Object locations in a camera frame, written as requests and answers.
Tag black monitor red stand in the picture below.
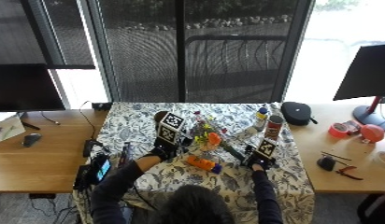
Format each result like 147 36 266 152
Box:
332 42 385 133

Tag red tape roll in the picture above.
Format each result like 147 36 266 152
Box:
326 122 350 139

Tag person's left hand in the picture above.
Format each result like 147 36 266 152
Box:
146 135 182 162

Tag the person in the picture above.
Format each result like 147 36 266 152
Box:
89 135 284 224

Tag white paper sheet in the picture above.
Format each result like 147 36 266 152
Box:
0 111 27 145

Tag small black box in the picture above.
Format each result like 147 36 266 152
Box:
90 102 113 112

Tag white marker cube glove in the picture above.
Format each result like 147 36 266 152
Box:
156 111 186 146
256 138 280 161

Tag black power adapter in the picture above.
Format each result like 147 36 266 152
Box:
82 139 95 159

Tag dark slim pen case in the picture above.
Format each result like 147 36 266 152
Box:
118 141 133 169

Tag white marker cube left glove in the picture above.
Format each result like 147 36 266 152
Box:
156 111 186 146

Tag black cable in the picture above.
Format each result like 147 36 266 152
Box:
78 100 98 142

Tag black computer mouse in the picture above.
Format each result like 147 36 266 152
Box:
21 133 43 148

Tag black zip case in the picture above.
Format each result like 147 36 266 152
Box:
280 101 320 127

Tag orange artificial flower green stem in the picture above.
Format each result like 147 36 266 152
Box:
206 132 248 162

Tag red snack tube can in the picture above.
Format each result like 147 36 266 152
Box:
264 115 284 141

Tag bunch of small artificial flowers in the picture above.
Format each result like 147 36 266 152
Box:
192 110 229 147

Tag flat black device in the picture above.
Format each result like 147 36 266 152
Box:
71 163 94 190

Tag thin dark pencil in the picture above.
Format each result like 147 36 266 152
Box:
320 150 353 161

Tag person's right hand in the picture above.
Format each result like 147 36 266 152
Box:
241 145 277 172

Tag black chair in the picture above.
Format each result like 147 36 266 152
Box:
356 192 385 224

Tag red handled pliers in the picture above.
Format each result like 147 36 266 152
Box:
334 165 364 181

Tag small black round device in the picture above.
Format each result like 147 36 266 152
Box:
316 155 337 173

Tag white marker cube right glove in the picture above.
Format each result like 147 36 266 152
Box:
256 138 280 161

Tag smartphone with lit screen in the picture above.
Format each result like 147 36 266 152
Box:
90 154 113 184

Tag orange bottle purple cap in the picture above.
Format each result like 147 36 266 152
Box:
185 155 224 175

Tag blue floral tablecloth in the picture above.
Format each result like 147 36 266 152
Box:
71 102 317 224

